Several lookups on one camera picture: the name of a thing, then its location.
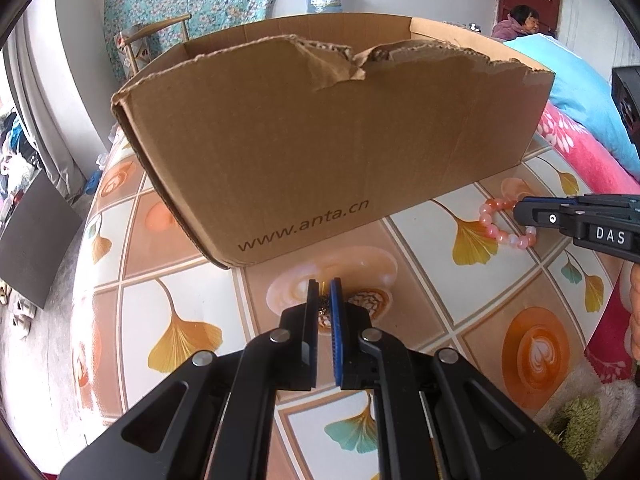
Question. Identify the wooden chair black seat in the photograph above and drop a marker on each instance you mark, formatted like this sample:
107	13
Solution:
150	30

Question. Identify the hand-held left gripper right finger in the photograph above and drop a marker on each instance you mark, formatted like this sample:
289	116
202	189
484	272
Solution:
336	340

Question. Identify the beige sandals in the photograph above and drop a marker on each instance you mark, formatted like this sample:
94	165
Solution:
4	295

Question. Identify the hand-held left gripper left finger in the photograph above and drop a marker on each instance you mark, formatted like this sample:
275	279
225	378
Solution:
312	320

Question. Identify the pile of clothes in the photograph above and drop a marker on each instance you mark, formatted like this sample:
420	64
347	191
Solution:
15	160

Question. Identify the blue plastic item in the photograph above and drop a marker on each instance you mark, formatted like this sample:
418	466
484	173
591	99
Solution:
93	182

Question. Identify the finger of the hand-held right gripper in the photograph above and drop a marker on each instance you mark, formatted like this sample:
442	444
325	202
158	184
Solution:
600	202
600	235

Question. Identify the dark grey board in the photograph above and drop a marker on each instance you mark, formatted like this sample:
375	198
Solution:
35	240

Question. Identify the grey curtain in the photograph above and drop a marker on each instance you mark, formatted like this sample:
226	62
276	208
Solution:
50	135

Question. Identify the pink floral blanket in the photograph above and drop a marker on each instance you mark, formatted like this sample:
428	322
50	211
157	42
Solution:
590	155

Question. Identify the brown cardboard box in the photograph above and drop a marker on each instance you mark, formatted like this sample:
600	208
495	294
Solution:
350	160

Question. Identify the blue plush pillow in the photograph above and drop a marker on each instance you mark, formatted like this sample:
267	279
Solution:
580	90

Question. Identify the leaf patterned tablecloth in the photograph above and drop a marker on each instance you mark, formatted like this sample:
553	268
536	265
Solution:
190	270

